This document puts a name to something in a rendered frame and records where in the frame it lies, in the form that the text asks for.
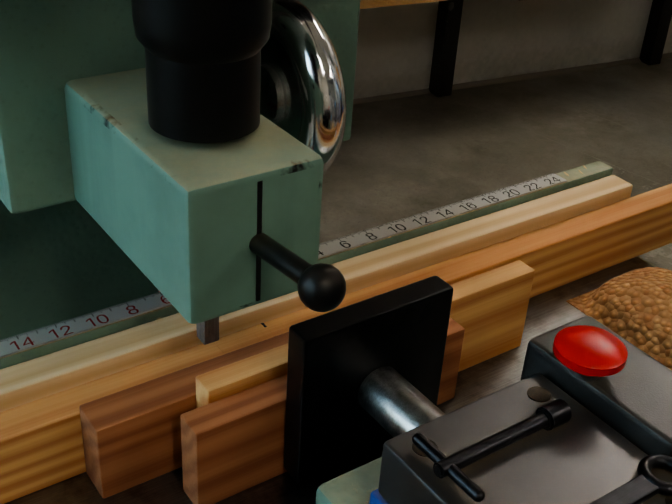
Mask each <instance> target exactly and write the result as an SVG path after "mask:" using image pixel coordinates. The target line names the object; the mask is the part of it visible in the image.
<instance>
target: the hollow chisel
mask: <svg viewBox="0 0 672 504"><path fill-rule="evenodd" d="M196 328H197V337H198V339H199V340H200V341H201V342H202V343H203V344H204V345H206V344H209V343H212V342H215V341H218V340H219V317H216V318H213V319H210V320H207V321H204V322H201V323H198V324H196Z"/></svg>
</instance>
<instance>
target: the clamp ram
mask: <svg viewBox="0 0 672 504"><path fill-rule="evenodd" d="M452 297H453V287H452V286H451V285H449V284H448V283H447V282H445V281H444V280H442V279H441V278H440V277H438V276H432V277H429V278H426V279H423V280H420V281H417V282H414V283H412V284H409V285H406V286H403V287H400V288H397V289H394V290H391V291H389V292H386V293H383V294H380V295H377V296H374V297H371V298H369V299H366V300H363V301H360V302H357V303H354V304H351V305H348V306H346V307H343V308H340V309H337V310H334V311H331V312H328V313H326V314H323V315H320V316H317V317H314V318H311V319H308V320H305V321H303V322H300V323H297V324H294V325H291V326H290V328H289V343H288V369H287V394H286V420H285V446H284V468H285V469H286V470H287V472H288V473H289V474H290V475H291V476H292V477H293V479H294V480H295V481H296V482H297V483H302V482H304V481H306V480H308V479H311V478H313V477H315V476H317V475H319V474H322V473H324V472H326V471H328V470H330V469H333V468H335V467H337V466H339V465H342V464H344V463H346V462H348V461H350V460H353V459H355V458H357V457H359V456H361V455H364V454H366V453H368V452H370V451H373V450H375V449H377V448H379V447H381V446H383V444H384V443H385V442H386V441H387V440H389V439H391V438H393V437H396V436H398V435H400V434H402V433H405V432H407V431H409V430H411V429H413V428H416V427H418V426H420V425H422V424H425V423H427V422H429V421H431V420H434V419H436V418H438V417H440V416H442V415H445V413H444V412H442V411H441V410H440V409H439V408H438V407H437V400H438V393H439V386H440V380H441V373H442V366H443V359H444V352H445V345H446V338H447V332H448V325H449V318H450V311H451V304H452Z"/></svg>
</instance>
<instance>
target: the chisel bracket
mask: <svg viewBox="0 0 672 504"><path fill-rule="evenodd" d="M64 92H65V102H66V113H67V123H68V133H69V144H70V154H71V164H72V175H73V185H74V195H75V198H76V200H77V201H78V202H79V203H80V204H81V205H82V207H83V208H84V209H85V210H86V211H87V212H88V213H89V214H90V215H91V216H92V218H93V219H94V220H95V221H96V222H97V223H98V224H99V225H100V226H101V227H102V229H103V230H104V231H105V232H106V233H107V234H108V235H109V236H110V237H111V238H112V239H113V241H114V242H115V243H116V244H117V245H118V246H119V247H120V248H121V249H122V250H123V252H124V253H125V254H126V255H127V256H128V257H129V258H130V259H131V260H132V261H133V263H134V264H135V265H136V266H137V267H138V268H139V269H140V270H141V271H142V272H143V273H144V275H145V276H146V277H147V278H148V279H149V280H150V281H151V282H152V283H153V284H154V286H155V287H156V288H157V289H158V290H159V291H160V292H161V293H162V294H163V295H164V297H165V298H166V299H167V300H168V301H169V302H170V303H171V304H172V305H173V306H174V307H175V309H176V310H177V311H178V312H179V313H180V314H181V315H182V316H183V317H184V318H185V320H186V321H187V322H188V323H191V324H198V323H201V322H204V321H207V320H210V319H213V318H216V317H219V316H222V315H225V314H228V313H231V312H234V311H238V310H241V309H244V308H247V307H250V306H253V305H256V304H259V303H262V302H265V301H268V300H271V299H274V298H277V297H280V296H283V295H286V294H289V293H292V292H295V291H298V287H297V285H298V284H297V283H295V282H294V281H293V280H291V279H290V278H288V277H287V276H285V275H284V274H283V273H281V272H280V271H278V270H277V269H276V268H274V267H273V266H271V265H270V264H269V263H267V262H266V261H264V260H263V259H261V258H260V257H259V256H257V255H256V254H254V253H253V252H252V251H251V250H250V248H249V244H250V241H251V239H252V238H253V237H254V236H255V235H256V234H260V233H264V234H266V235H268V236H269V237H271V238H272V239H274V240H275V241H277V242H278V243H280V244H281V245H283V246H284V247H286V248H287V249H289V250H290V251H292V252H293V253H295V254H296V255H298V256H299V257H301V258H302V259H304V260H305V261H307V262H308V263H310V264H311V265H314V264H318V255H319V237H320V219H321V201H322V184H323V166H324V163H323V160H322V157H321V156H320V155H319V154H317V153H316V152H315V151H313V150H312V149H310V148H309V147H307V146H306V145H304V144H303V143H302V142H300V141H299V140H297V139H296V138H294V137H293V136H291V135H290V134H289V133H287V132H286V131H284V130H283V129H281V128H280V127H278V126H277V125H276V124H274V123H273V122H271V121H270V120H268V119H267V118H265V117H264V116H263V115H261V114H260V124H259V126H258V128H257V129H256V130H255V131H254V132H252V133H251V134H249V135H247V136H245V137H242V138H240V139H236V140H232V141H227V142H220V143H190V142H183V141H178V140H174V139H170V138H167V137H164V136H162V135H160V134H158V133H157V132H155V131H154V130H153V129H152V128H151V127H150V125H149V123H148V106H147V86H146V67H145V68H139V69H134V70H128V71H122V72H116V73H110V74H104V75H98V76H92V77H86V78H80V79H74V80H70V81H69V82H67V83H66V85H65V88H64Z"/></svg>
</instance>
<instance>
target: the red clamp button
mask: <svg viewBox="0 0 672 504"><path fill-rule="evenodd" d="M553 352H554V355H555V356H556V358H557V359H558V360H559V361H560V362H561V363H562V364H563V365H564V366H566V367H567V368H569V369H571V370H573V371H575V372H577V373H579V374H582V375H586V376H596V377H603V376H610V375H614V374H617V373H618V372H620V371H621V370H622V369H623V368H624V367H625V364H626V360H627V357H628V352H627V348H626V347H625V345H624V344H623V342H622V341H621V340H620V339H618V338H617V337H616V336H614V335H613V334H611V333H610V332H608V331H606V330H604V329H601V328H598V327H595V326H588V325H578V326H571V327H567V328H564V329H562V330H560V331H559V332H558V333H557V334H556V336H555V338H554V343H553Z"/></svg>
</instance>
